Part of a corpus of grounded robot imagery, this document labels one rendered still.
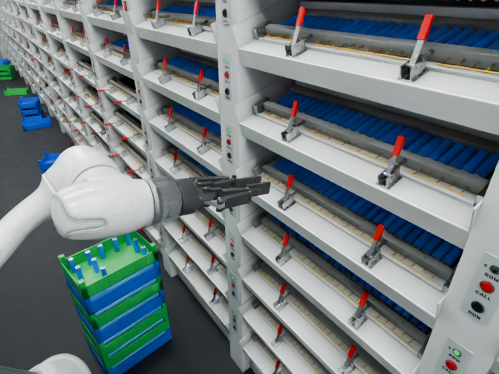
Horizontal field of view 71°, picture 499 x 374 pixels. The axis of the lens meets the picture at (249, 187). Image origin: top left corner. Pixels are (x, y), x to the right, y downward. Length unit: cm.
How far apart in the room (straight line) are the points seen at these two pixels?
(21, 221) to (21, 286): 160
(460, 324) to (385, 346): 23
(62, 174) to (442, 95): 66
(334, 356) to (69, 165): 82
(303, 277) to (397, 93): 57
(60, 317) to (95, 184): 150
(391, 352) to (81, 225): 68
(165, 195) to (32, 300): 166
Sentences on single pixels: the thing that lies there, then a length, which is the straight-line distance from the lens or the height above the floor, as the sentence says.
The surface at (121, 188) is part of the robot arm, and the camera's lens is 64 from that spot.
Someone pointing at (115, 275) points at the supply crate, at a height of 52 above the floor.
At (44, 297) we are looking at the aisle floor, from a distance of 223.
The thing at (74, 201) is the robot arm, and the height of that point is 114.
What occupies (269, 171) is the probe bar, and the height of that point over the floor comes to 97.
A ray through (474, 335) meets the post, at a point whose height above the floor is 94.
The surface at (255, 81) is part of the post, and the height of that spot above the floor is 122.
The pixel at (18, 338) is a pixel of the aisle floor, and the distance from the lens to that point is 209.
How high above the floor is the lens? 143
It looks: 30 degrees down
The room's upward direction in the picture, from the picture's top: straight up
